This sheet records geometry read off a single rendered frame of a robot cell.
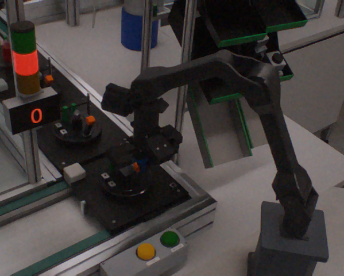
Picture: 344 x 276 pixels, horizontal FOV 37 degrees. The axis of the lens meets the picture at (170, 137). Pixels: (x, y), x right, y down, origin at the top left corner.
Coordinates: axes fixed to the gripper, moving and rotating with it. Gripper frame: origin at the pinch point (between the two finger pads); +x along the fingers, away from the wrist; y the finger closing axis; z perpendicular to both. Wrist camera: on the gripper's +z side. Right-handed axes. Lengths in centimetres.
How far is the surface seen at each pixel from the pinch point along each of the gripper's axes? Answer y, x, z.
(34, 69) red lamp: -18.5, -22.7, -16.5
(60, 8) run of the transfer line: 41, 17, -125
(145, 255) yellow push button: -9.8, 12.5, 15.2
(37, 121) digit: -19.0, -9.4, -16.4
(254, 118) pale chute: 41.7, 4.9, -3.5
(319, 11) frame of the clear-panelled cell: 151, 19, -66
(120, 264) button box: -15.3, 13.6, 13.5
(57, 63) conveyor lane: 14, 13, -74
